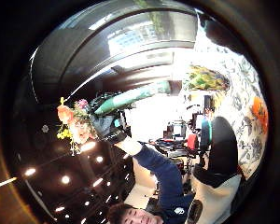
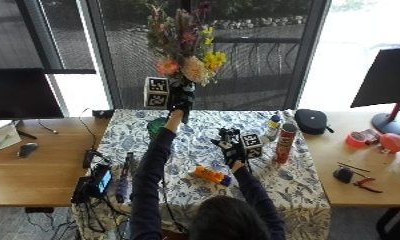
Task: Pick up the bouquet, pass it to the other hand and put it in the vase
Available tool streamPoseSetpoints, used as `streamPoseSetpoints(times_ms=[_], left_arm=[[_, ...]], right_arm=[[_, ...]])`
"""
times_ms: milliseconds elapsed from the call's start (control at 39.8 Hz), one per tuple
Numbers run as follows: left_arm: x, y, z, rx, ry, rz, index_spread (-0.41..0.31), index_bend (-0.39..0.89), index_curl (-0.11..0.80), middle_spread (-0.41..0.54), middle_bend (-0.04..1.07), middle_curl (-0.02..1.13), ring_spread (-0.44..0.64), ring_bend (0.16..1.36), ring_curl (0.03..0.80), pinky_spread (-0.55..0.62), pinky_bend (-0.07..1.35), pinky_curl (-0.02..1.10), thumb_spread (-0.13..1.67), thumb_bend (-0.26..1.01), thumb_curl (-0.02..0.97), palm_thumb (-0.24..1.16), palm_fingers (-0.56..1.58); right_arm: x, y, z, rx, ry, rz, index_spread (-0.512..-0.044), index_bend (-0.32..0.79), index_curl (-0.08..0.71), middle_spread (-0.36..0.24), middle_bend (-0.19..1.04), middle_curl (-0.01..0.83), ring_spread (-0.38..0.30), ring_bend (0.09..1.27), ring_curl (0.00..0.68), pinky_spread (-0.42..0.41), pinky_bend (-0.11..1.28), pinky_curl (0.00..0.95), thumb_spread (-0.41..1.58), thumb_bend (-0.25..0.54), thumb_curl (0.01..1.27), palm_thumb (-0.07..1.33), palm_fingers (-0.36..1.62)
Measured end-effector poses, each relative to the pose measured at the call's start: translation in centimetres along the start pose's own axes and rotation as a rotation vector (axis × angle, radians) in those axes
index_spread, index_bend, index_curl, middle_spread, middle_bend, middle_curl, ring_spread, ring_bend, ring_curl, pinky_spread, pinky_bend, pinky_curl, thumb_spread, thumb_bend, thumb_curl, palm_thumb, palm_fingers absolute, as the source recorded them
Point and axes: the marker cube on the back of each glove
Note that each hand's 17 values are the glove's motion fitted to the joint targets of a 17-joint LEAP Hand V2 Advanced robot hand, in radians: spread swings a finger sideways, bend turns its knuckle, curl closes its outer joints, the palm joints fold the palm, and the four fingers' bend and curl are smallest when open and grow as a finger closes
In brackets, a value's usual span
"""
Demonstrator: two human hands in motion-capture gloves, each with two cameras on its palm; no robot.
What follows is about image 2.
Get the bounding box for person's right hand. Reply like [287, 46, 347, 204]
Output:
[210, 127, 249, 169]

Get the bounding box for blue floral tablecloth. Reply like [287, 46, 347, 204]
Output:
[71, 109, 332, 240]

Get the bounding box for the person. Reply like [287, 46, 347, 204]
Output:
[130, 109, 288, 240]

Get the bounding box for black computer monitor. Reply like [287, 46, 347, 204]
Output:
[0, 68, 66, 122]

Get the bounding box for mixed flower bouquet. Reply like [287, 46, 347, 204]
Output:
[146, 1, 229, 88]

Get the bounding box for red snack tube can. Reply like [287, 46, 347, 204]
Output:
[274, 123, 299, 165]

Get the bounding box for black power adapter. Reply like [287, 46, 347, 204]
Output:
[82, 149, 102, 170]

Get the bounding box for white marker cube left glove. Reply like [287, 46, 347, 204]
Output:
[143, 76, 171, 110]

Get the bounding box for orange bottle with purple cap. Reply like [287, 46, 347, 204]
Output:
[193, 165, 234, 187]

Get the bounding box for red handled pliers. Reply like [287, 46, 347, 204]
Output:
[354, 177, 384, 194]

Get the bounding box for white marker cube right glove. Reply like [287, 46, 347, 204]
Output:
[241, 133, 266, 160]

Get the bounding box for black office chair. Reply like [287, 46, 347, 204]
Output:
[375, 206, 400, 240]

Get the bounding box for black device with screen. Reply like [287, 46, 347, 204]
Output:
[71, 163, 115, 205]

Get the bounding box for black computer mouse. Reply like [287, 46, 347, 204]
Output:
[17, 142, 41, 159]

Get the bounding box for green glass vase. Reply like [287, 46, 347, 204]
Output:
[146, 116, 170, 140]

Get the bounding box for white bottle with blue cap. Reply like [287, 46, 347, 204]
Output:
[266, 114, 283, 142]

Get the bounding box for white marker cube glove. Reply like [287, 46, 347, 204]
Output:
[241, 133, 266, 160]
[143, 76, 171, 110]

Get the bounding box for small black pouch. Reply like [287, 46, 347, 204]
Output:
[332, 166, 355, 185]

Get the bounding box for pencil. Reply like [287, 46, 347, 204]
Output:
[336, 161, 372, 173]

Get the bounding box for orange tape roll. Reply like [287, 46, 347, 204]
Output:
[344, 131, 371, 149]

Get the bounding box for purple folded umbrella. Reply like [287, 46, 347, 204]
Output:
[114, 151, 137, 204]

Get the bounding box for person's left hand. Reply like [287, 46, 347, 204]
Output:
[169, 79, 198, 125]

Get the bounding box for monitor with red stand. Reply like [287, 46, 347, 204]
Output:
[350, 46, 400, 142]

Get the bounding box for white paper sheet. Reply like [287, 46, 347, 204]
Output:
[0, 123, 24, 155]

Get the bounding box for small black box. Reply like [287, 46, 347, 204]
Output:
[91, 109, 115, 119]

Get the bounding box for black zip case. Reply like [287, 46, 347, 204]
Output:
[294, 108, 336, 136]

